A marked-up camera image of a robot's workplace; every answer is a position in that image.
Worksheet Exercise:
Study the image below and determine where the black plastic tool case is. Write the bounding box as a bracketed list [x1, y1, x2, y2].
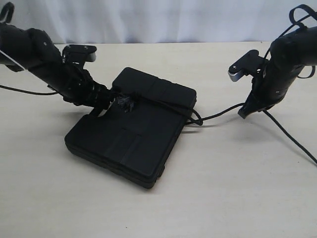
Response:
[64, 67, 197, 188]

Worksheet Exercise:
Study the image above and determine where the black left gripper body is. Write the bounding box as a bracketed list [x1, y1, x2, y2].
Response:
[48, 66, 109, 107]

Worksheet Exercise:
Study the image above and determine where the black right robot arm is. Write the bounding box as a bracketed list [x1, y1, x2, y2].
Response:
[228, 27, 317, 119]

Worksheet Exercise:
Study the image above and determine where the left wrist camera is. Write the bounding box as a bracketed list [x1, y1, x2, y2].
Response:
[62, 44, 97, 64]

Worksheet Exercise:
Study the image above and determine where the white zip tie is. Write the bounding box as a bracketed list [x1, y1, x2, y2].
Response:
[0, 50, 26, 70]

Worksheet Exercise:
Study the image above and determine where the black rope with loop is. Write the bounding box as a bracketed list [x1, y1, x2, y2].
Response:
[112, 92, 317, 164]

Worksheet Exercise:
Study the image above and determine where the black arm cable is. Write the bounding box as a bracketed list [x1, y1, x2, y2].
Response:
[0, 1, 59, 96]
[262, 4, 317, 80]

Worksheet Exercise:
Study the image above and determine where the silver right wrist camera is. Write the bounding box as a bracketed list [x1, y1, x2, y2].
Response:
[228, 50, 262, 82]

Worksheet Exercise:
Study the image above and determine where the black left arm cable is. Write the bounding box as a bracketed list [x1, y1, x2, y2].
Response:
[0, 1, 59, 96]

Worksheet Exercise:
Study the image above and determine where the white backdrop curtain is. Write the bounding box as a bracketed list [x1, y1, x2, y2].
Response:
[0, 0, 317, 45]

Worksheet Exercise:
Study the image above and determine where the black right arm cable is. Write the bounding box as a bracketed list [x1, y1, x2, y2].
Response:
[262, 4, 317, 80]

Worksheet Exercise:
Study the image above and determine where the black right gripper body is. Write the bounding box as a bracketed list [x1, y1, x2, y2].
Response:
[246, 74, 285, 111]

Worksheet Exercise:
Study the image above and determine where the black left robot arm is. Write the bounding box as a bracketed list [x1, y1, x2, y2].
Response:
[0, 23, 115, 110]

